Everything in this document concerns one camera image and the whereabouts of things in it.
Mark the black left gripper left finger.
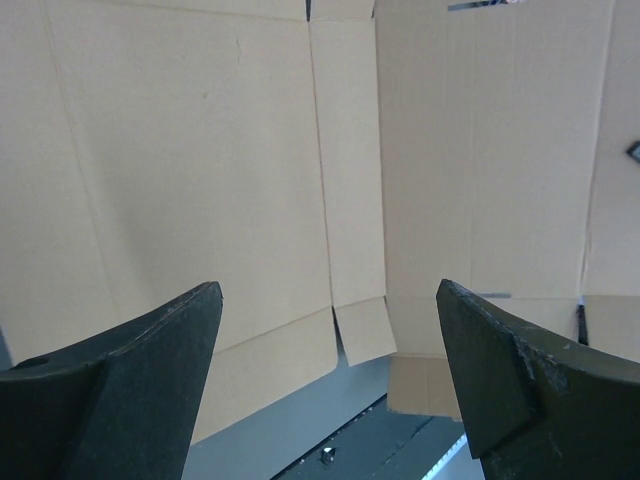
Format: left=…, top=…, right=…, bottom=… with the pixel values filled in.
left=1, top=282, right=222, bottom=479

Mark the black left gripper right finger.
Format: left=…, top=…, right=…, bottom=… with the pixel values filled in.
left=436, top=279, right=639, bottom=479

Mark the brown cardboard box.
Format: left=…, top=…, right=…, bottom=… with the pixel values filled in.
left=1, top=1, right=639, bottom=440

